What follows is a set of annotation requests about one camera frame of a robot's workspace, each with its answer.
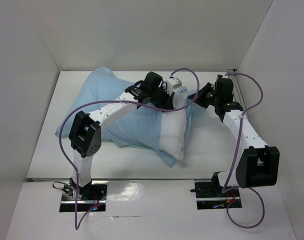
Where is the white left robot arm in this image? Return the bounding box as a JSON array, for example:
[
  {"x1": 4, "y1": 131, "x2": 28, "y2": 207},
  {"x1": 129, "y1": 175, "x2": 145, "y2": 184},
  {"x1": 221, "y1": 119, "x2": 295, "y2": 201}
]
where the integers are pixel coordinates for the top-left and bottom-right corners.
[{"x1": 68, "y1": 72, "x2": 182, "y2": 200}]

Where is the aluminium table edge rail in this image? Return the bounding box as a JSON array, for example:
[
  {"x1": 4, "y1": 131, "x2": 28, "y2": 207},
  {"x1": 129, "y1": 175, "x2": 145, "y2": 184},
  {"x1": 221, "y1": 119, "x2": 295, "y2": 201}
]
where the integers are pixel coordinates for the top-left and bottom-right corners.
[{"x1": 26, "y1": 177, "x2": 211, "y2": 182}]

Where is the light blue pillowcase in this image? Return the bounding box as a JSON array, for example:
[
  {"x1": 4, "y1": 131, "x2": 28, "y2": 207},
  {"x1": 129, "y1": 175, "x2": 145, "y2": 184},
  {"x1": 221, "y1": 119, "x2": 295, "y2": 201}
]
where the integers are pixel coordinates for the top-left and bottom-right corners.
[{"x1": 54, "y1": 66, "x2": 208, "y2": 168}]

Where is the aluminium side rail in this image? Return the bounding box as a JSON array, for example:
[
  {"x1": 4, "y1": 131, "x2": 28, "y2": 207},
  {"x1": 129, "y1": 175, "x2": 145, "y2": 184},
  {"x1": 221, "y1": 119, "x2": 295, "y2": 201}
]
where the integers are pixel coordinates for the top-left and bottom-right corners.
[{"x1": 226, "y1": 69, "x2": 247, "y2": 110}]

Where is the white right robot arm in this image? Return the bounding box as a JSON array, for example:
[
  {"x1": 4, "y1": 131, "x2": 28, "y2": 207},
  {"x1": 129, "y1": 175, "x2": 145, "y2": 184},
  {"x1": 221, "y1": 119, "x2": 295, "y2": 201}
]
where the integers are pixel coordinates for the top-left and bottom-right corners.
[{"x1": 195, "y1": 75, "x2": 280, "y2": 196}]

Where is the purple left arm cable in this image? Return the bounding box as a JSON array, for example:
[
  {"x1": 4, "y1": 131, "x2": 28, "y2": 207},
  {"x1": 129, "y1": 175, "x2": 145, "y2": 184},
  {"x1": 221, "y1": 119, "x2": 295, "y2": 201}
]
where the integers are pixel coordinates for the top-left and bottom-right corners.
[{"x1": 58, "y1": 68, "x2": 201, "y2": 230}]

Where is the white pillow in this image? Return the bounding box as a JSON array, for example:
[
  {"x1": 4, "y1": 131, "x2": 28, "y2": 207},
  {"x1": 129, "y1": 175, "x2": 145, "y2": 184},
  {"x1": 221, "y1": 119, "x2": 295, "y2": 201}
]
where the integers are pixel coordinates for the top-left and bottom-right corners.
[{"x1": 159, "y1": 86, "x2": 189, "y2": 161}]

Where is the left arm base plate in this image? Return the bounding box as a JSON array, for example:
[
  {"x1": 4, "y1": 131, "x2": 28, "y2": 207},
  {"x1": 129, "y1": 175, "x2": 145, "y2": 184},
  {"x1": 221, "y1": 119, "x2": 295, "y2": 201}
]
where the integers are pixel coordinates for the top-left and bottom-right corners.
[{"x1": 52, "y1": 181, "x2": 108, "y2": 213}]

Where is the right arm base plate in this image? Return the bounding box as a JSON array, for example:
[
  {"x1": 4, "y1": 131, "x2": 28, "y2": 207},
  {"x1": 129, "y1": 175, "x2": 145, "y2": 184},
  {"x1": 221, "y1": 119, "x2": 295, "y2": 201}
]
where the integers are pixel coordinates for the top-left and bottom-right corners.
[{"x1": 190, "y1": 181, "x2": 242, "y2": 210}]

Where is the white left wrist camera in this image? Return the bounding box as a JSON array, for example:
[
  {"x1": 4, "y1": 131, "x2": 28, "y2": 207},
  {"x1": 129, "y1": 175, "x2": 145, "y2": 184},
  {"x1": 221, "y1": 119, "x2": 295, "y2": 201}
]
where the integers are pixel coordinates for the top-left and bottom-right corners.
[{"x1": 165, "y1": 77, "x2": 182, "y2": 94}]

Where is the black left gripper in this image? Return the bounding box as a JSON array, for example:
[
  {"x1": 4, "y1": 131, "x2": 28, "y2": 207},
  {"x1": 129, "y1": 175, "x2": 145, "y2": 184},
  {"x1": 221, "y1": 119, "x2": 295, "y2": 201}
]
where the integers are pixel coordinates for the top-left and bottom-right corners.
[{"x1": 149, "y1": 88, "x2": 174, "y2": 114}]

